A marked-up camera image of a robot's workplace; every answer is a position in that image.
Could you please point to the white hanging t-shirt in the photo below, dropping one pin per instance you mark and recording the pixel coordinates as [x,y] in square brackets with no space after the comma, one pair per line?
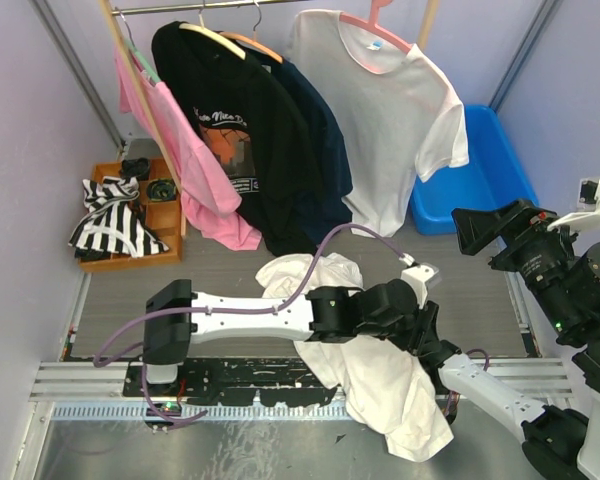
[400,116]

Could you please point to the black white striped cloth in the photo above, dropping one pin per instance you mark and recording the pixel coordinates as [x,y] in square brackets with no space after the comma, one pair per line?
[112,224]

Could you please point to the navy blue t-shirt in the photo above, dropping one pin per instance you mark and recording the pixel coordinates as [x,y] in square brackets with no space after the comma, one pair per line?
[316,218]

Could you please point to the perforated metal cable tray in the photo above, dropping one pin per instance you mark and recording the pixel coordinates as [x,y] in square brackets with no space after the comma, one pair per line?
[139,410]

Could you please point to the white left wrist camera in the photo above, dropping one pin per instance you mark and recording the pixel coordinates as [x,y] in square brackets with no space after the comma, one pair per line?
[421,278]

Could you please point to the white t-shirt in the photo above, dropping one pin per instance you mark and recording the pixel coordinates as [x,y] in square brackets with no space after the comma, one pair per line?
[400,116]
[385,388]

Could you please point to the wooden hanger under navy shirt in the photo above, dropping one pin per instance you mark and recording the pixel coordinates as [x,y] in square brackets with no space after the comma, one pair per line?
[252,40]

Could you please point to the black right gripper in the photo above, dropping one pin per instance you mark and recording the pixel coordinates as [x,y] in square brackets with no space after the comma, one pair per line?
[513,221]

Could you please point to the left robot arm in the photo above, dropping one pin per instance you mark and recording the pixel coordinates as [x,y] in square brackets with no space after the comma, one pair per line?
[181,317]

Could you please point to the wooden clothes rack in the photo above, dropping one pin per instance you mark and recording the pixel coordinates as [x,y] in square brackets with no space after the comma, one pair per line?
[137,78]

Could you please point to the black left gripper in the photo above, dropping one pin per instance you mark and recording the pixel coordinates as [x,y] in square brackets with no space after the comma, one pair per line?
[423,339]

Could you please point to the blue plastic bin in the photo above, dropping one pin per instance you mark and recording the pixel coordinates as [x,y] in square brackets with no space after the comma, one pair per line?
[493,178]

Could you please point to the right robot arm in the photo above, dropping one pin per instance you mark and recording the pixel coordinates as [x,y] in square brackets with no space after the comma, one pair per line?
[560,443]

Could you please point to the pink plastic hanger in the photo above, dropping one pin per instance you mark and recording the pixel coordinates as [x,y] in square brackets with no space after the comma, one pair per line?
[372,26]

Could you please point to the black printed t-shirt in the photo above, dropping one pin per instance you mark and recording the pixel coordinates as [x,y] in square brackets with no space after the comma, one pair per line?
[251,126]

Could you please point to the green black belt roll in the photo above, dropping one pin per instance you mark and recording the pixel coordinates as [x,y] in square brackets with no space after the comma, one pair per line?
[161,190]

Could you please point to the wooden hanger under black shirt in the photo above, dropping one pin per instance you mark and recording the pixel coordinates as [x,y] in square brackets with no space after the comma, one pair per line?
[201,29]

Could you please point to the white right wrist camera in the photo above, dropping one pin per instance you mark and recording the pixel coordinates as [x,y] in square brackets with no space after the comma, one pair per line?
[595,200]

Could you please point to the green hanger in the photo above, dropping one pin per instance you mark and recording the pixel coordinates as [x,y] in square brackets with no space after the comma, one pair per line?
[146,67]

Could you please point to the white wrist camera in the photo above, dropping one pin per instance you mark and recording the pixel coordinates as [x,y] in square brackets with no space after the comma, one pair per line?
[595,200]
[421,278]

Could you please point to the pink t-shirt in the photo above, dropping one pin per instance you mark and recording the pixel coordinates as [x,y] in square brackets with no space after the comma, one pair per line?
[208,199]

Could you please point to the orange wooden organizer tray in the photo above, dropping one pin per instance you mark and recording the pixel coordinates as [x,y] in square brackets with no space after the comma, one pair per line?
[165,219]

